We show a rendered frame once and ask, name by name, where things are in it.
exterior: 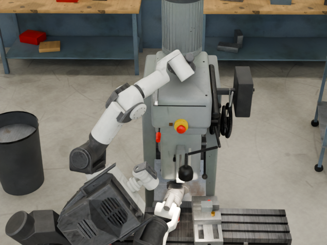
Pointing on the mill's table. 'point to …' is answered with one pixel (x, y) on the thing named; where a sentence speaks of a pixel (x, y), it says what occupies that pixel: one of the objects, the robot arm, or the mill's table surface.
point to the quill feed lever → (204, 157)
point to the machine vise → (208, 234)
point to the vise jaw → (207, 218)
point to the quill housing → (167, 162)
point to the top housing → (184, 97)
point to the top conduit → (213, 93)
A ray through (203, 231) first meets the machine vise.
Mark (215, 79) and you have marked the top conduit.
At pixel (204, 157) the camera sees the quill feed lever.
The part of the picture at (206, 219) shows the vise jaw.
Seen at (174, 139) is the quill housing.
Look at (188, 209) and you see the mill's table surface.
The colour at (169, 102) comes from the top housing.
